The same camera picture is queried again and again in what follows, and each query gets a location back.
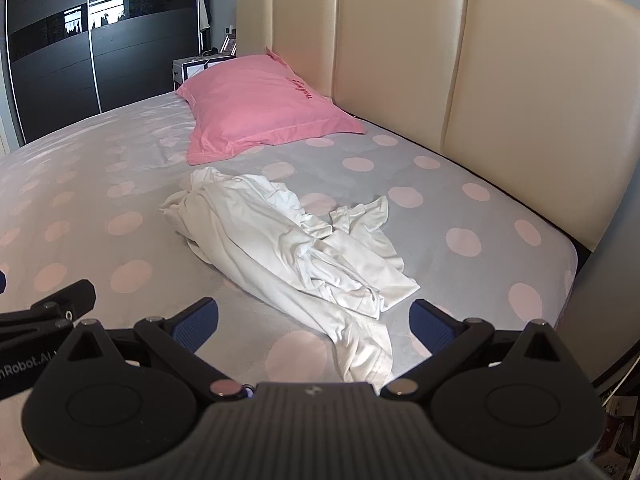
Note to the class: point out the grey pink-dotted bed sheet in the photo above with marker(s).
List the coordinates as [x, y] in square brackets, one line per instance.
[125, 170]

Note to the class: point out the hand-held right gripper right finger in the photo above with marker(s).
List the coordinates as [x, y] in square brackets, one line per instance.
[430, 322]

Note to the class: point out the black sliding-door wardrobe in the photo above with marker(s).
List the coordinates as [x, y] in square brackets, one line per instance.
[50, 70]

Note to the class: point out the beige padded headboard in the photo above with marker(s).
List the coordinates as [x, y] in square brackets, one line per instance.
[400, 50]

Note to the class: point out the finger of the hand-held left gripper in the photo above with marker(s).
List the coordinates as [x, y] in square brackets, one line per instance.
[2, 282]
[75, 297]

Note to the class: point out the cream long-sleeve shirt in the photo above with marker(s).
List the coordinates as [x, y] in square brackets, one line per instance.
[250, 230]

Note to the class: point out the white nightstand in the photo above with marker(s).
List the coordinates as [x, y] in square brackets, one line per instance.
[187, 67]

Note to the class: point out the pink pillow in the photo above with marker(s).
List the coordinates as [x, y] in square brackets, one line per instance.
[250, 105]

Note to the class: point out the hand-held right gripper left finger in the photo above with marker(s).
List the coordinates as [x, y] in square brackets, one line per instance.
[197, 322]

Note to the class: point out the small picture frame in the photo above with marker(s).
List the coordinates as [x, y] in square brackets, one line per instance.
[229, 45]

